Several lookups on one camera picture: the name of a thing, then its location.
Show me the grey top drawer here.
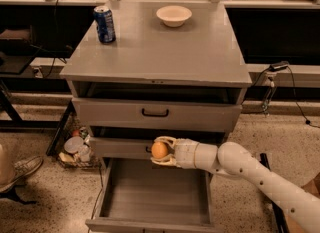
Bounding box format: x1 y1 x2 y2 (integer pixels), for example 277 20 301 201
72 98 242 133

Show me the grey drawer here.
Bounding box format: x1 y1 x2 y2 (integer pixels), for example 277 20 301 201
72 98 242 133
89 137 227 164
86 158 223 233

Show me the blue soda can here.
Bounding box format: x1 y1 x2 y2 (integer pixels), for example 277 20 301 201
93 6 116 44

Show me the wire basket with items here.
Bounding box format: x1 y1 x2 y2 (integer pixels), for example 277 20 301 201
57 127 100 169

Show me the grey middle drawer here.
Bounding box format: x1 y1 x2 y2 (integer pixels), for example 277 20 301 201
89 137 227 164

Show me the grey bottom drawer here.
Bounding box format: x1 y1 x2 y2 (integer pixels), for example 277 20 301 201
86 158 223 233

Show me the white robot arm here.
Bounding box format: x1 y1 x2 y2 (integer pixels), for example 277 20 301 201
151 136 320 233

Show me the white bowl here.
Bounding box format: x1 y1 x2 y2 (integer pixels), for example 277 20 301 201
156 5 192 27

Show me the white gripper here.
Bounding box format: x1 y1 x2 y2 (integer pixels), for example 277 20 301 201
151 136 198 169

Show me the orange fruit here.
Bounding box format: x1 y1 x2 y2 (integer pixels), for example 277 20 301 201
151 142 168 159

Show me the grey drawer cabinet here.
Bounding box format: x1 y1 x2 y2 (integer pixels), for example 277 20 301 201
61 1 251 144

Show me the black metal frame bar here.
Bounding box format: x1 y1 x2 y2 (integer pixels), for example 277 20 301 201
260 153 290 233

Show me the black cable on left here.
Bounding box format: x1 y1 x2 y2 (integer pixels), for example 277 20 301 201
29 0 73 78

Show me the grey sneaker shoe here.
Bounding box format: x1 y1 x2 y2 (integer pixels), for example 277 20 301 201
0 156 43 192

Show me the black power adapter cable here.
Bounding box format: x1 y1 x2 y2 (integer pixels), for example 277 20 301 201
253 60 320 128

